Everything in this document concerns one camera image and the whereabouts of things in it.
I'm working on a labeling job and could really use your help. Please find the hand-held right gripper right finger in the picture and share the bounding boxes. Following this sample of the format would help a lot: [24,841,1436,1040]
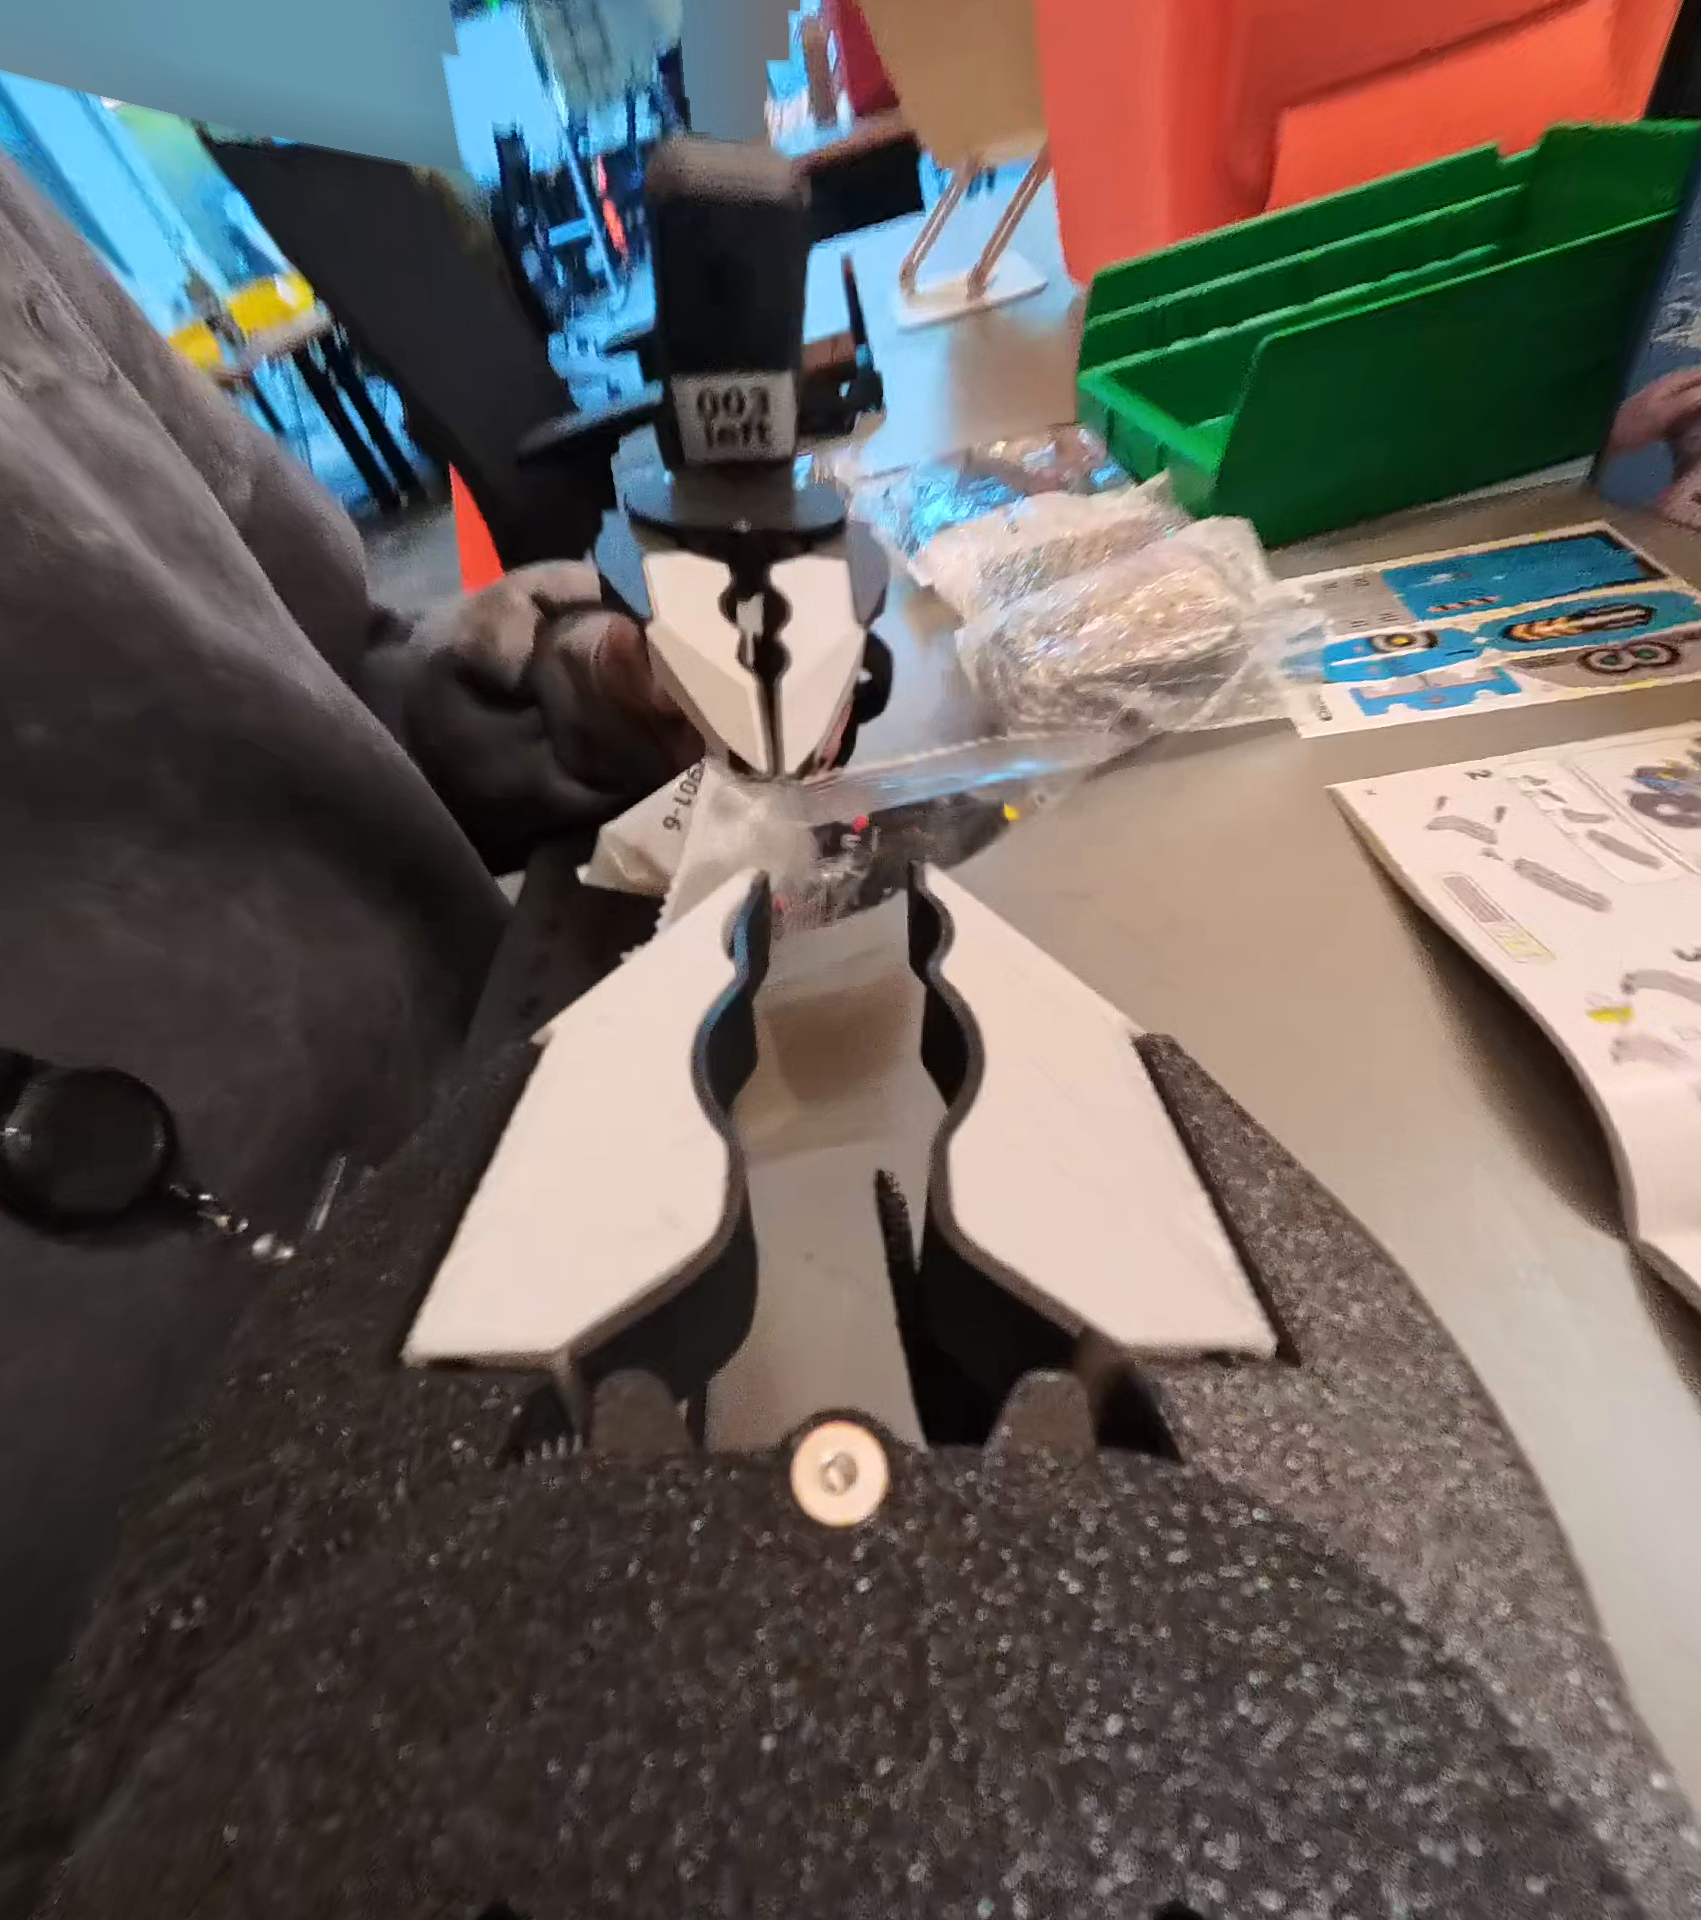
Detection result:
[907,862,1278,1361]

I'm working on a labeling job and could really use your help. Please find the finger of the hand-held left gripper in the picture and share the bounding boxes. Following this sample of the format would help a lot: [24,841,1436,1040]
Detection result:
[641,553,779,778]
[773,555,870,778]

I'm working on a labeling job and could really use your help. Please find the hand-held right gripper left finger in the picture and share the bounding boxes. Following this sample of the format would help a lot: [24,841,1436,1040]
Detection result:
[402,868,775,1375]

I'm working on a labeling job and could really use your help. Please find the small clear parts bag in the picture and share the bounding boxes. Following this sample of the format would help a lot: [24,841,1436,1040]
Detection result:
[579,737,1090,923]

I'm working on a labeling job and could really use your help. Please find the large bubble wrap packet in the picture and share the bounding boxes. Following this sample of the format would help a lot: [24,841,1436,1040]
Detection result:
[954,516,1316,737]

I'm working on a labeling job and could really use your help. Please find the white instruction booklet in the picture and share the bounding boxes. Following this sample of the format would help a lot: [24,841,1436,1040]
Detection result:
[1328,723,1701,1457]

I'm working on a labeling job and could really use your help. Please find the person's left forearm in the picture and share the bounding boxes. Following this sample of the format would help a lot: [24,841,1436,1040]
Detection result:
[370,563,672,873]

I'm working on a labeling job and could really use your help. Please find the grey desk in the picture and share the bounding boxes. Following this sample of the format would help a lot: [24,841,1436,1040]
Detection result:
[701,225,1701,1920]

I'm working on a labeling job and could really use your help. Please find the person's left hand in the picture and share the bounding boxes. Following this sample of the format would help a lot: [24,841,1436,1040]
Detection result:
[550,608,712,768]

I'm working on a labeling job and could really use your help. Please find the flat bubble wrap packet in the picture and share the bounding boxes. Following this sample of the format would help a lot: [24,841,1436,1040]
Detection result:
[850,429,1168,594]

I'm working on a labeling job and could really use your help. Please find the black perforated chair seat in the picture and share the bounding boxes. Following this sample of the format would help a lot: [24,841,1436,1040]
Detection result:
[461,841,685,1083]

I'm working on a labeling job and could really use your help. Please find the orange cone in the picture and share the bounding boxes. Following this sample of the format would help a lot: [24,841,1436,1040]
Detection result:
[448,467,507,594]

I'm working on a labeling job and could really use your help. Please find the beige flat device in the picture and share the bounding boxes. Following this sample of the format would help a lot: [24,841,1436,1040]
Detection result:
[859,0,1054,333]

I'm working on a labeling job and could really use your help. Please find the orange plastic bin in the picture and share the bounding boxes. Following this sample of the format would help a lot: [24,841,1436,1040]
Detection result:
[1032,0,1684,286]

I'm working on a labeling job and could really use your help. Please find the black badge reel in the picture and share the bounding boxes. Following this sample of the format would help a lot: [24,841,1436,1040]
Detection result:
[0,1036,297,1262]

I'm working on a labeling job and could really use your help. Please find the green plastic bin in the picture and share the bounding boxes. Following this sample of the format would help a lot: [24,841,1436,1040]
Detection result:
[1075,119,1701,550]

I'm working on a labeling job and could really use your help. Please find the blue sticker sheet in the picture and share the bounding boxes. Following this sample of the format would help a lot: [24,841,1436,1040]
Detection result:
[1277,522,1701,741]

